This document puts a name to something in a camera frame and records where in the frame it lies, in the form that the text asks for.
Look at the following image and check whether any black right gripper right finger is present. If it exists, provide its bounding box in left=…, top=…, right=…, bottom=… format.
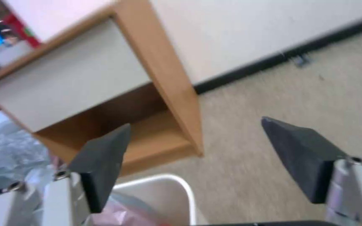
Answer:
left=261, top=116, right=362, bottom=226

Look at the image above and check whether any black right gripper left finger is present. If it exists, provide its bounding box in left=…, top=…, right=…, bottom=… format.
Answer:
left=0, top=123, right=133, bottom=226

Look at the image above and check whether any pink plastic bag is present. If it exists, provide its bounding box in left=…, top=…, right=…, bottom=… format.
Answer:
left=90, top=195, right=169, bottom=226

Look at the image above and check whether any white trash can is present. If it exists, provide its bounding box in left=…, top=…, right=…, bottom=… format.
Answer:
left=104, top=173, right=198, bottom=226

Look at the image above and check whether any clear plastic garbage bag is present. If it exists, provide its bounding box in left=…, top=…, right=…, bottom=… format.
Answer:
left=0, top=111, right=55, bottom=201

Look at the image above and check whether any wooden cabinet with grey drawer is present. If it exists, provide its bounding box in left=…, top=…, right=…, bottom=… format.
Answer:
left=0, top=0, right=204, bottom=177

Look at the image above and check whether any black baseboard strip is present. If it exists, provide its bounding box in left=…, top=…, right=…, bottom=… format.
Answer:
left=193, top=26, right=362, bottom=95

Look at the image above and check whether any small grey wall bracket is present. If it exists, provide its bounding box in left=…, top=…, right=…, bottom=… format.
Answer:
left=292, top=53, right=313, bottom=69

